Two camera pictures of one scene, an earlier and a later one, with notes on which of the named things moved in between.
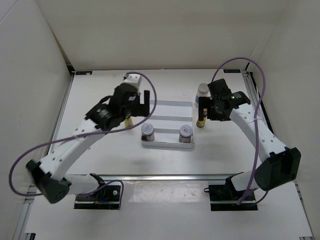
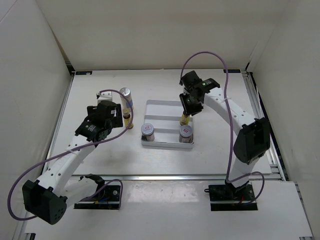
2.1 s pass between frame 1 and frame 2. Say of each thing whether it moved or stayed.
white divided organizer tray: stayed
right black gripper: moved
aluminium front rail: stayed
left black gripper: moved
